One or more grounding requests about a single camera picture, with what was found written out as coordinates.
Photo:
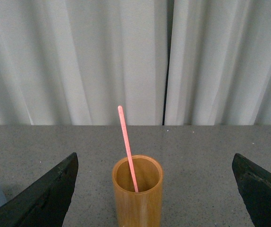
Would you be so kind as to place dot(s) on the white pleated curtain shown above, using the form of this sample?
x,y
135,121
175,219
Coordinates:
x,y
167,62

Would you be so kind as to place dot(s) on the pink chopstick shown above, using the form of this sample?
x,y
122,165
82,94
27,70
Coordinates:
x,y
127,146

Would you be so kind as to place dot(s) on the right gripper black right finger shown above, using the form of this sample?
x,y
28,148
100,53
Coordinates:
x,y
254,186

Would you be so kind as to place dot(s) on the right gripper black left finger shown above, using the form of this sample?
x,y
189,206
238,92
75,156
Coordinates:
x,y
46,201

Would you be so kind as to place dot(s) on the bamboo chopstick holder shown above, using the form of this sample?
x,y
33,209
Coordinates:
x,y
143,208

